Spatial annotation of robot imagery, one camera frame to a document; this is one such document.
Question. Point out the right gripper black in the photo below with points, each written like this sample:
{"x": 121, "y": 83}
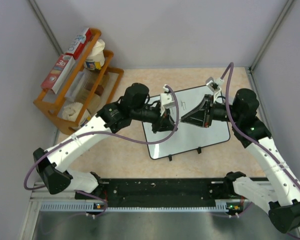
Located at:
{"x": 203, "y": 119}

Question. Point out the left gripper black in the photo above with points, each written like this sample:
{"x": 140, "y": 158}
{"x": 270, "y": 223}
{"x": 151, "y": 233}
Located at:
{"x": 163, "y": 124}

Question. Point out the white whiteboard black frame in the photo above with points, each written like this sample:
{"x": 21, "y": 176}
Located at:
{"x": 190, "y": 137}

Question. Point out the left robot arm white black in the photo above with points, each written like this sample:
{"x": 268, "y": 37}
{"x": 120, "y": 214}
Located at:
{"x": 53, "y": 164}

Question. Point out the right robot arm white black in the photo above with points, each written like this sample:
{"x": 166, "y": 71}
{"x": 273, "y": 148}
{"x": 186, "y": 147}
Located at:
{"x": 282, "y": 204}

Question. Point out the clear box of brown items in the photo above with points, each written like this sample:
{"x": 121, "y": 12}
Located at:
{"x": 82, "y": 86}

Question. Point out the red white foil box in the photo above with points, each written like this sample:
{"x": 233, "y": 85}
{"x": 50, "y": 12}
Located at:
{"x": 78, "y": 43}

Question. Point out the red white wrap box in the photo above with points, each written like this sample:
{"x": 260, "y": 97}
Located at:
{"x": 58, "y": 74}

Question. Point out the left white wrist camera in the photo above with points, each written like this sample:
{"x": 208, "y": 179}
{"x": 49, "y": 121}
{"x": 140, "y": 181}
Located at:
{"x": 166, "y": 101}

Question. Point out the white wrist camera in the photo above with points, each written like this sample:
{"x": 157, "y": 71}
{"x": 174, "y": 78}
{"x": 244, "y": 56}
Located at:
{"x": 215, "y": 85}
{"x": 166, "y": 101}

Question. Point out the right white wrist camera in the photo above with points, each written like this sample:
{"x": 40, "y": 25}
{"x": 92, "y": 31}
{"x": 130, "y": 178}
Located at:
{"x": 215, "y": 85}

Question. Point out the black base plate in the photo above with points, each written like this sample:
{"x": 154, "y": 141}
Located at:
{"x": 164, "y": 192}

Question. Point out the grey slotted cable duct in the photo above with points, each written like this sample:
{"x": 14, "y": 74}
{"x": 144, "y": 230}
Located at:
{"x": 94, "y": 207}

